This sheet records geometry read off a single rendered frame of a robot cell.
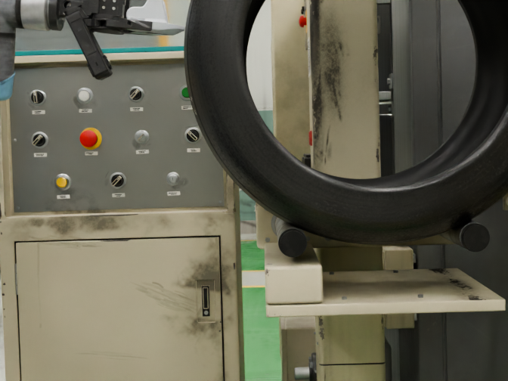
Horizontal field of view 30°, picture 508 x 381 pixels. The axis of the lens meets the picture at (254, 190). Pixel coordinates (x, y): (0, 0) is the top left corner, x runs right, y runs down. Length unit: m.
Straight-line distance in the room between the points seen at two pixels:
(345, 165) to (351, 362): 0.38
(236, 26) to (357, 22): 0.47
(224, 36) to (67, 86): 0.91
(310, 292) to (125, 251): 0.82
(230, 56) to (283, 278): 0.35
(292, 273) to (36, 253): 0.92
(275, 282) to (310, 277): 0.05
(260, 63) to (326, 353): 9.16
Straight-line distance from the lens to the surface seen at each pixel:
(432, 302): 1.49
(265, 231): 1.80
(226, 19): 1.42
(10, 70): 1.59
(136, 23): 1.52
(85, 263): 2.23
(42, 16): 1.55
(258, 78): 10.91
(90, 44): 1.55
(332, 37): 1.83
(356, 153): 1.83
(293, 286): 1.47
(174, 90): 2.23
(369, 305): 1.48
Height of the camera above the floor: 1.06
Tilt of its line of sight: 3 degrees down
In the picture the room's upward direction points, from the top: 2 degrees counter-clockwise
